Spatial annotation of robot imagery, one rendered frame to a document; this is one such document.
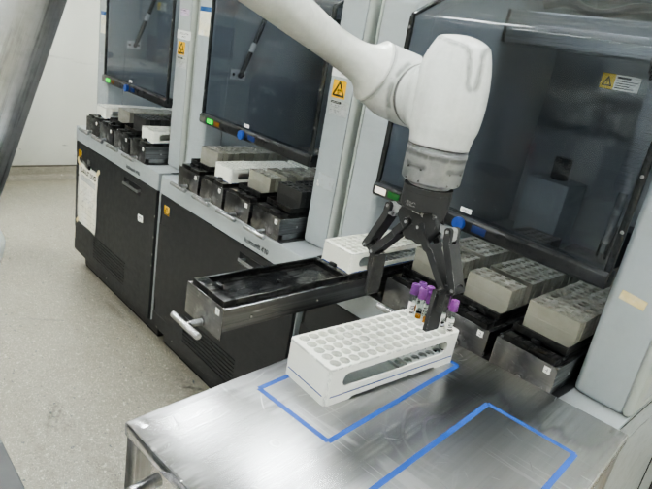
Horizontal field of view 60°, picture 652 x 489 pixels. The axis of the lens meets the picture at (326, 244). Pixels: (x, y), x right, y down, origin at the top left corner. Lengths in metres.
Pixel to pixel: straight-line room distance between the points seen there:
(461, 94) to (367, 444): 0.48
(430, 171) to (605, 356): 0.58
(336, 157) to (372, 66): 0.70
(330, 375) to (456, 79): 0.44
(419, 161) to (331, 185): 0.80
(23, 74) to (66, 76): 3.77
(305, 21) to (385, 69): 0.17
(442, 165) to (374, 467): 0.42
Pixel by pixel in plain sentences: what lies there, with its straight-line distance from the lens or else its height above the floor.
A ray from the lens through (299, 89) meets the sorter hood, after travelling 1.69.
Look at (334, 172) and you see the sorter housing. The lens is 1.59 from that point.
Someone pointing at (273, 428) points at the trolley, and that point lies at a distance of 0.79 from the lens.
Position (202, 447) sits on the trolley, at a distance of 0.75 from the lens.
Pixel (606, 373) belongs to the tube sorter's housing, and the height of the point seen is 0.80.
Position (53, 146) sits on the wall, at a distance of 4.70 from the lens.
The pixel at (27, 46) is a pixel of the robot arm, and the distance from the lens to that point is 0.87.
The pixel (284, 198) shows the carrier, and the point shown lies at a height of 0.84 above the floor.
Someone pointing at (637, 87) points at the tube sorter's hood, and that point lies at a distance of 1.16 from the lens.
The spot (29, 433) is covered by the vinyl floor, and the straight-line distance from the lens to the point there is 2.10.
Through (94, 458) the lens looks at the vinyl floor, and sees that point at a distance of 1.98.
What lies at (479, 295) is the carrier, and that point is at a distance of 1.31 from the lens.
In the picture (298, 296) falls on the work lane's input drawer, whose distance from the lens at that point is 1.20.
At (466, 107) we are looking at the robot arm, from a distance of 0.81.
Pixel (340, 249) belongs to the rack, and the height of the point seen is 0.86.
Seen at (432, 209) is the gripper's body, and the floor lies 1.11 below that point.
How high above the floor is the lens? 1.31
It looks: 20 degrees down
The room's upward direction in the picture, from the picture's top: 10 degrees clockwise
